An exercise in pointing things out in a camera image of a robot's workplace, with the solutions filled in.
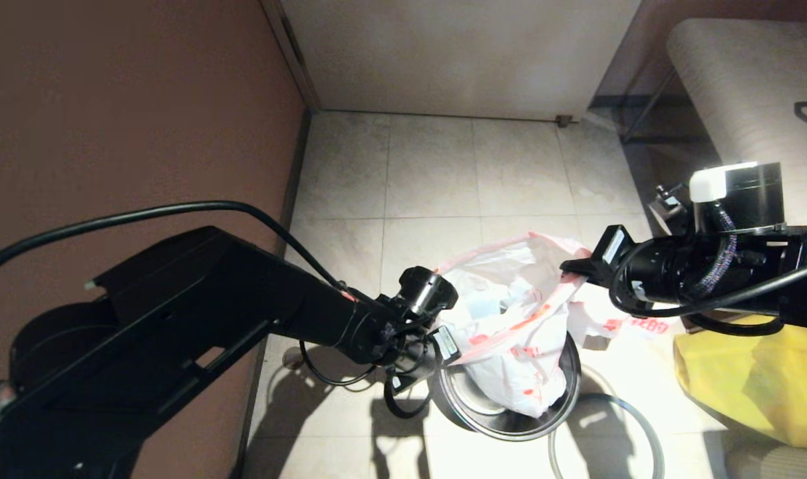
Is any white red-printed trash bag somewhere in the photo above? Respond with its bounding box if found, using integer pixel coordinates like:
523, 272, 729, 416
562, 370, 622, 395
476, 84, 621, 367
569, 299, 687, 348

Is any white plastic bag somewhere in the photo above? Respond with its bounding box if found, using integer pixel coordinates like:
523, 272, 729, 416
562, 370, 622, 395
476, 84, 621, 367
436, 232, 593, 418

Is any grey bin rim ring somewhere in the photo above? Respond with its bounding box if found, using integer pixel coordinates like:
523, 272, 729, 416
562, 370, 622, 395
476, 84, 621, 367
548, 393, 665, 479

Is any yellow plastic bag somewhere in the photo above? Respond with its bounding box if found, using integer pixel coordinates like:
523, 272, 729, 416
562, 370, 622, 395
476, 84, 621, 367
673, 316, 807, 450

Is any black round trash bin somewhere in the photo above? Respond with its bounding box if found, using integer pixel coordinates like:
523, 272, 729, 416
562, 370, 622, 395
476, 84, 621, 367
430, 333, 582, 442

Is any thin metal table leg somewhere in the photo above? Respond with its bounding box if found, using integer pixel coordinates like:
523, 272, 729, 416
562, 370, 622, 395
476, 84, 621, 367
618, 67, 710, 146

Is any beige woodgrain table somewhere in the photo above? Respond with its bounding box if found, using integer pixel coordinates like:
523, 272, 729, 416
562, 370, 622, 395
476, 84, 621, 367
667, 19, 807, 227

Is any dark baseboard strip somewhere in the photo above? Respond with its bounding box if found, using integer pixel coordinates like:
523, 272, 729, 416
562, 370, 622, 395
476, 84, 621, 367
230, 110, 313, 479

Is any cream ribbed cylinder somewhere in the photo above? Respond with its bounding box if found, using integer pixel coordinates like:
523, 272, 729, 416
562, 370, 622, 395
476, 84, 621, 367
725, 446, 807, 479

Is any white door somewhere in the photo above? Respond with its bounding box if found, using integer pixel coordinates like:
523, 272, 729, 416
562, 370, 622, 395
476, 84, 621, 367
280, 0, 643, 124

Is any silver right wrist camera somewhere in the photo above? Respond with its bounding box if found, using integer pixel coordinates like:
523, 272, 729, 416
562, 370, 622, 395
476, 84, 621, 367
593, 225, 635, 268

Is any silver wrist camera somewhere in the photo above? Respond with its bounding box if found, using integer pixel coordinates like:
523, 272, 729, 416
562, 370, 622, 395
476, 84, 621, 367
433, 326, 462, 364
593, 225, 635, 268

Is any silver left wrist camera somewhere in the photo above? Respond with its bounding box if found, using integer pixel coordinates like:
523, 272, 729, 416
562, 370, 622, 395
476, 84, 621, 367
433, 326, 462, 364

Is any grey door frame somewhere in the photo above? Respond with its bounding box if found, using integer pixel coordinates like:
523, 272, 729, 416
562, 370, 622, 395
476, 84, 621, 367
260, 0, 323, 114

